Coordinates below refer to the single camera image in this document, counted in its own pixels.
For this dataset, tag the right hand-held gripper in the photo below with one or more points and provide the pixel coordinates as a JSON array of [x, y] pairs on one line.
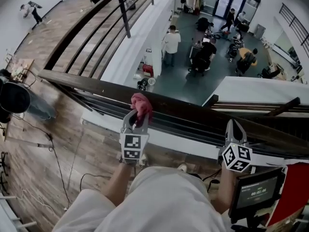
[[237, 157]]

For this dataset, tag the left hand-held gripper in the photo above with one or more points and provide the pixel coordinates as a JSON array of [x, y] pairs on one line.
[[132, 144]]

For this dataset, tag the pink cloth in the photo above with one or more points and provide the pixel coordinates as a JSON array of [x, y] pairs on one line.
[[142, 103]]

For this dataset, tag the dark wooden handrail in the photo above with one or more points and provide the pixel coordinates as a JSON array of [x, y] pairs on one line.
[[96, 86]]

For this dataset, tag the person's left forearm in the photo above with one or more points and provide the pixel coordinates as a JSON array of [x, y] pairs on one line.
[[118, 185]]

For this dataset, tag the person's right forearm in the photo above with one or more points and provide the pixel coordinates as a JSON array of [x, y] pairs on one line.
[[224, 192]]

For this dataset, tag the black metal balcony railing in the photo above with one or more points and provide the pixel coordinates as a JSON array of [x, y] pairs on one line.
[[294, 25]]

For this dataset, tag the person's white shoe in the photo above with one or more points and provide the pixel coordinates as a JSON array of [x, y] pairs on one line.
[[182, 168], [144, 159]]

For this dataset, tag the black white patterned bag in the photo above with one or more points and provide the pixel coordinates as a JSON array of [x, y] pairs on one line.
[[142, 84]]

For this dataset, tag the white bucket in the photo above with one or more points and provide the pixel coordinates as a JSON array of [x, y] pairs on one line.
[[151, 81]]

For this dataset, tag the white staircase balustrade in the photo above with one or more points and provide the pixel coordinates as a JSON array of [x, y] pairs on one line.
[[260, 91]]

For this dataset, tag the red crate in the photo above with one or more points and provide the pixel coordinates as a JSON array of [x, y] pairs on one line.
[[148, 70]]

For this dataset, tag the person's black trousers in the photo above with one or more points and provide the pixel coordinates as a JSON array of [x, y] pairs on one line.
[[194, 176]]

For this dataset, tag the black monitor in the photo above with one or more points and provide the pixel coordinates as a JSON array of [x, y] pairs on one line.
[[257, 194]]

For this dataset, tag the person's white shirt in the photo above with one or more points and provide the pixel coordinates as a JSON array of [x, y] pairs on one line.
[[157, 202]]

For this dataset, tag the red panel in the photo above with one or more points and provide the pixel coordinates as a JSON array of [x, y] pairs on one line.
[[294, 190]]

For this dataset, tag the round orange rug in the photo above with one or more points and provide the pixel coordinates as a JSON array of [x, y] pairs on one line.
[[243, 52]]

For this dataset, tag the black monitor stand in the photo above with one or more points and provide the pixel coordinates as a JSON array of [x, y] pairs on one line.
[[253, 222]]

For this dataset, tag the red vacuum cleaner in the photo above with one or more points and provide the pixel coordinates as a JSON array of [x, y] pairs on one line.
[[226, 33]]

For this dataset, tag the gray tall bin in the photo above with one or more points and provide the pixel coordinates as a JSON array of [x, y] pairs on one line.
[[260, 31]]

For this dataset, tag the light wooden table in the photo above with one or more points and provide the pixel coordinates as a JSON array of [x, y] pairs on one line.
[[23, 68]]

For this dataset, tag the glass entrance doors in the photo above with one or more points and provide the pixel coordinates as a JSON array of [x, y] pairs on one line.
[[229, 1]]

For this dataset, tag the white coats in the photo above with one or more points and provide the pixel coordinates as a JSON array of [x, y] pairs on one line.
[[193, 2]]

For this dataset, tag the black office chair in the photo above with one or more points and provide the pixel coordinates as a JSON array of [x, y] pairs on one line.
[[3, 173]]

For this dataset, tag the white metal rack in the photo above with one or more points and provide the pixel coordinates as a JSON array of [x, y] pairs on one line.
[[9, 216]]

